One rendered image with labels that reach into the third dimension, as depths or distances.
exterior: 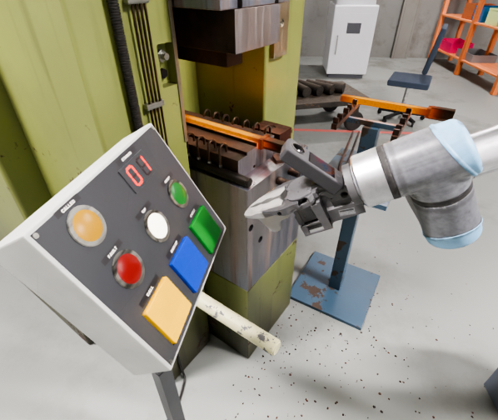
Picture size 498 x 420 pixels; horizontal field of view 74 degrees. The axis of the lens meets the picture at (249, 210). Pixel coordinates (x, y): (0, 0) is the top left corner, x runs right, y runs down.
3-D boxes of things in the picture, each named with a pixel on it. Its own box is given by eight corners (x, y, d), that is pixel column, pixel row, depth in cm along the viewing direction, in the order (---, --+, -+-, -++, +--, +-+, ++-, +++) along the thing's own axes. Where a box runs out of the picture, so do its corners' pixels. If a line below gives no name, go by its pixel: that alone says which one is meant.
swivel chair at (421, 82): (419, 112, 409) (447, 22, 351) (432, 128, 366) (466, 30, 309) (372, 109, 415) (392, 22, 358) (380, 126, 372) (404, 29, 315)
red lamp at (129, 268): (151, 273, 50) (146, 252, 47) (126, 293, 47) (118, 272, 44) (137, 265, 51) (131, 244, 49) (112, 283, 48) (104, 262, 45)
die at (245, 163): (273, 156, 114) (274, 132, 109) (238, 180, 101) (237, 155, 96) (186, 127, 134) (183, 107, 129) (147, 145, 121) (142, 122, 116)
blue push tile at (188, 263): (209, 262, 64) (186, 235, 61) (197, 292, 58) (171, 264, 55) (202, 265, 65) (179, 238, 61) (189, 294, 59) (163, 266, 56)
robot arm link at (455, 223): (464, 203, 63) (450, 151, 57) (497, 244, 53) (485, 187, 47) (413, 221, 66) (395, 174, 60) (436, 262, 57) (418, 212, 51)
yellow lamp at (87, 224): (113, 233, 46) (106, 207, 43) (83, 252, 43) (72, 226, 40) (100, 225, 47) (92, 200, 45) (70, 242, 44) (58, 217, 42)
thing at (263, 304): (290, 303, 175) (297, 237, 147) (247, 359, 150) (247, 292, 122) (210, 260, 201) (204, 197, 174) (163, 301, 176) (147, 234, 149)
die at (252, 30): (278, 42, 93) (281, 2, 88) (235, 54, 80) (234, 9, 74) (174, 29, 113) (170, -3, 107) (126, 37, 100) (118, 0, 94)
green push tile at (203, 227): (222, 230, 72) (203, 204, 68) (212, 253, 66) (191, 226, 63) (215, 232, 73) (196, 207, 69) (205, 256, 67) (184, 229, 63)
